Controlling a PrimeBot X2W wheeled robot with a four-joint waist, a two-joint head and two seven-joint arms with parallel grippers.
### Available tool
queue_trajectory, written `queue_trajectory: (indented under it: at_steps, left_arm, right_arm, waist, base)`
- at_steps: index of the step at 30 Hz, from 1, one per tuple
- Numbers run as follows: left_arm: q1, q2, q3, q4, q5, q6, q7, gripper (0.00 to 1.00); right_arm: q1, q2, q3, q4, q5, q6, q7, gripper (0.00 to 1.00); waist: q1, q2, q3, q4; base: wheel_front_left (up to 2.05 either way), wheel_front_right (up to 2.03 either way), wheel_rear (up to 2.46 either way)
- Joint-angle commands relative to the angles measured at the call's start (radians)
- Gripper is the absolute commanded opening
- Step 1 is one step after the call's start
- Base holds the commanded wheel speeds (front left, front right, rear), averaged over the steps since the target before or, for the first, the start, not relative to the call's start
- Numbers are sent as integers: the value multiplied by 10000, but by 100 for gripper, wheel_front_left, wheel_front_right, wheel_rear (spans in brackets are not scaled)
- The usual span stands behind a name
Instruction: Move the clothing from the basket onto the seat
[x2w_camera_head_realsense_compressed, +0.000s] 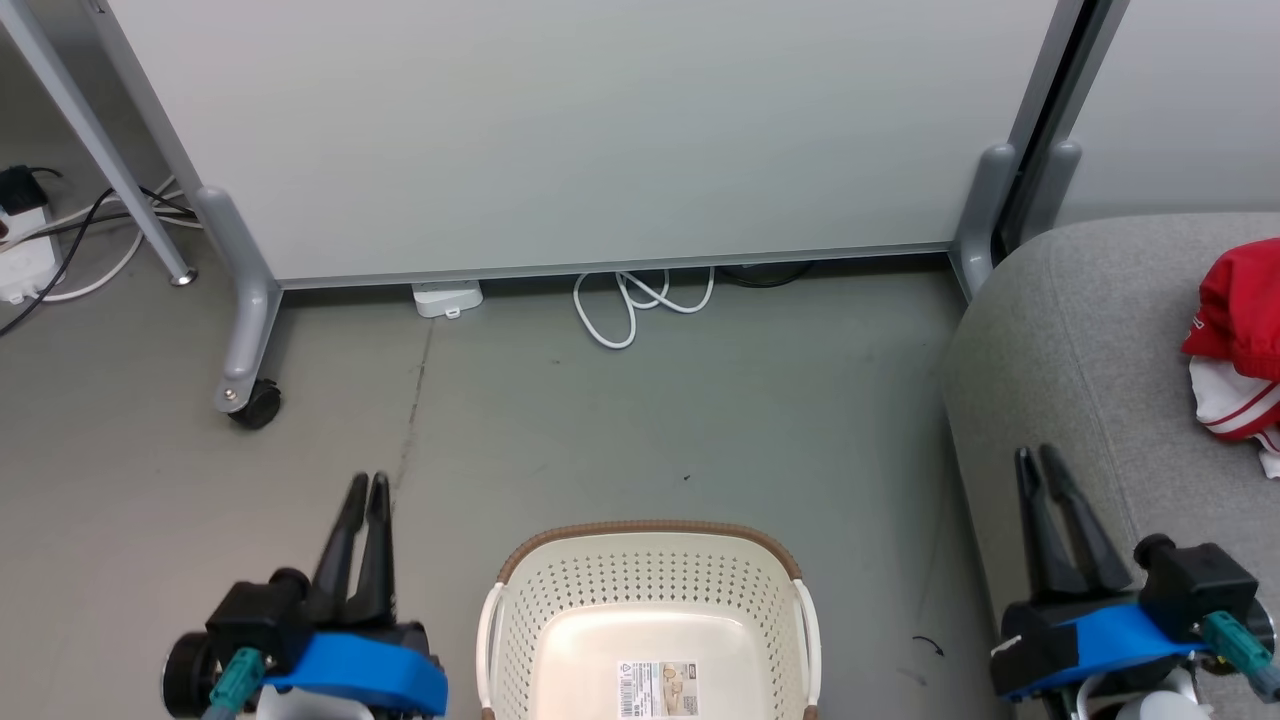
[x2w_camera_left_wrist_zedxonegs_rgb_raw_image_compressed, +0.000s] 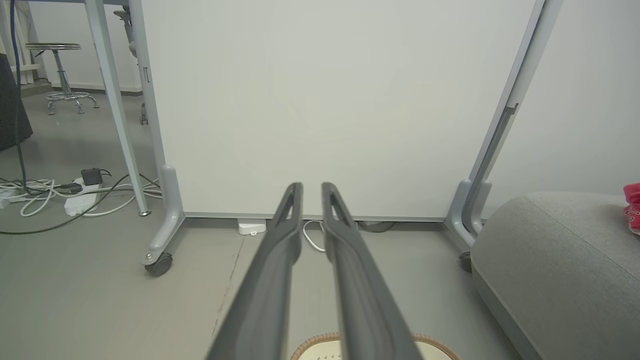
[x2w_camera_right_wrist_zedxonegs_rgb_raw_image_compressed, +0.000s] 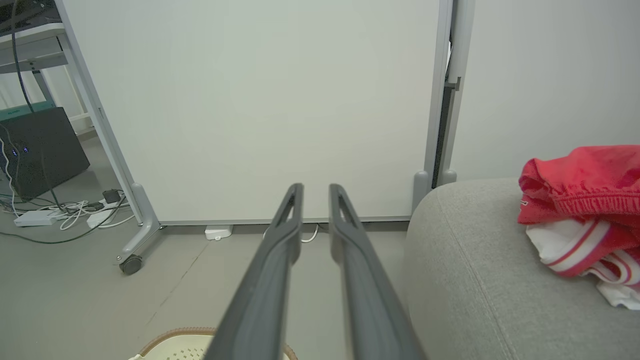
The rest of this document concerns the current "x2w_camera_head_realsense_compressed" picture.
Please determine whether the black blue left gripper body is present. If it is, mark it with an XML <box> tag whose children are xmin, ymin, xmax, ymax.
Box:
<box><xmin>205</xmin><ymin>568</ymin><xmax>449</xmax><ymax>719</ymax></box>

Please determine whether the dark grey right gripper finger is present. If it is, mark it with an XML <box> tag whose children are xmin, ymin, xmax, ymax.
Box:
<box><xmin>1014</xmin><ymin>446</ymin><xmax>1091</xmax><ymax>603</ymax></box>
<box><xmin>1038</xmin><ymin>443</ymin><xmax>1138</xmax><ymax>597</ymax></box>

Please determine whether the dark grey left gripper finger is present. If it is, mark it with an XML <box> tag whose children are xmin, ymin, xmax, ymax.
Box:
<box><xmin>312</xmin><ymin>472</ymin><xmax>369</xmax><ymax>627</ymax></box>
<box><xmin>345</xmin><ymin>472</ymin><xmax>398</xmax><ymax>629</ymax></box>

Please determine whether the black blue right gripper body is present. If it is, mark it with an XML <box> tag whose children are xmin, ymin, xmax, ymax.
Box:
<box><xmin>990</xmin><ymin>535</ymin><xmax>1276</xmax><ymax>703</ymax></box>

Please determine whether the red white sports garment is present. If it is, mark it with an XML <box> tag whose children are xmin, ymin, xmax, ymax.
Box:
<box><xmin>1180</xmin><ymin>238</ymin><xmax>1280</xmax><ymax>479</ymax></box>

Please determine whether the grey fabric sofa seat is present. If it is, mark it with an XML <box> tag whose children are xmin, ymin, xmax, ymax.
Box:
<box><xmin>940</xmin><ymin>210</ymin><xmax>1280</xmax><ymax>720</ymax></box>

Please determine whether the cream perforated laundry basket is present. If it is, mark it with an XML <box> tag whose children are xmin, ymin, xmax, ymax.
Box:
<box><xmin>475</xmin><ymin>520</ymin><xmax>823</xmax><ymax>720</ymax></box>

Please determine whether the printed basket sticker label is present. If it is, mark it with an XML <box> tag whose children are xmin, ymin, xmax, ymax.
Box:
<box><xmin>616</xmin><ymin>659</ymin><xmax>700</xmax><ymax>720</ymax></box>

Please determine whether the black caster wheel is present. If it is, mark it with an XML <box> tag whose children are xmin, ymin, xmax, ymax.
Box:
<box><xmin>228</xmin><ymin>379</ymin><xmax>284</xmax><ymax>431</ymax></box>

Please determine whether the grey partition foot with caster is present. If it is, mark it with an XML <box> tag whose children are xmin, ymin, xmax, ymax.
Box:
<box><xmin>195</xmin><ymin>185</ymin><xmax>285</xmax><ymax>416</ymax></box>

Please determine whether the small white adapter box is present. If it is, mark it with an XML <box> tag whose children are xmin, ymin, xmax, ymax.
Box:
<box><xmin>412</xmin><ymin>280</ymin><xmax>484</xmax><ymax>320</ymax></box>

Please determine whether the white power strip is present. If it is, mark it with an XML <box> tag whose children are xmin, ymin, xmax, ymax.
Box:
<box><xmin>0</xmin><ymin>205</ymin><xmax>62</xmax><ymax>306</ymax></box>

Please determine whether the narrow white partition panel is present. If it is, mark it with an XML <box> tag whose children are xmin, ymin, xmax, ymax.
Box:
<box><xmin>1055</xmin><ymin>0</ymin><xmax>1280</xmax><ymax>227</ymax></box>

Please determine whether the grey metal table leg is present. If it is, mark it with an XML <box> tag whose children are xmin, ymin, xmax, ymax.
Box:
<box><xmin>0</xmin><ymin>0</ymin><xmax>198</xmax><ymax>288</ymax></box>

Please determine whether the black power plug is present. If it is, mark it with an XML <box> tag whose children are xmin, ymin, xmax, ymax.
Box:
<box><xmin>0</xmin><ymin>165</ymin><xmax>50</xmax><ymax>217</ymax></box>

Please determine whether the wide white partition panel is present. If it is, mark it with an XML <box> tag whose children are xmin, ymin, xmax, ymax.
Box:
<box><xmin>85</xmin><ymin>0</ymin><xmax>1087</xmax><ymax>292</ymax></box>

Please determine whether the left arm cable teal connector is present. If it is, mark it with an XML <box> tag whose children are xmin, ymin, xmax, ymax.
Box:
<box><xmin>203</xmin><ymin>647</ymin><xmax>267</xmax><ymax>720</ymax></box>

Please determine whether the arm cable teal connector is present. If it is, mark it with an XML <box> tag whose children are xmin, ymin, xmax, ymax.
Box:
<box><xmin>1200</xmin><ymin>611</ymin><xmax>1280</xmax><ymax>703</ymax></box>
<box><xmin>203</xmin><ymin>647</ymin><xmax>267</xmax><ymax>720</ymax></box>

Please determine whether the right arm cable teal connector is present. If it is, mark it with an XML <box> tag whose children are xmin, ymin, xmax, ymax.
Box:
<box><xmin>1200</xmin><ymin>611</ymin><xmax>1280</xmax><ymax>703</ymax></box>

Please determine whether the looped white floor cable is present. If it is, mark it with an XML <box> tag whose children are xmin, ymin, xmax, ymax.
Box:
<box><xmin>573</xmin><ymin>265</ymin><xmax>717</xmax><ymax>351</ymax></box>

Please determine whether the thin white power cable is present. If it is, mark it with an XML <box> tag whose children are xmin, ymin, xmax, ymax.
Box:
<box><xmin>40</xmin><ymin>176</ymin><xmax>203</xmax><ymax>304</ymax></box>

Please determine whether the black cable under partition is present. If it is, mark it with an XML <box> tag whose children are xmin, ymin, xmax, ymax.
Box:
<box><xmin>718</xmin><ymin>261</ymin><xmax>814</xmax><ymax>290</ymax></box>

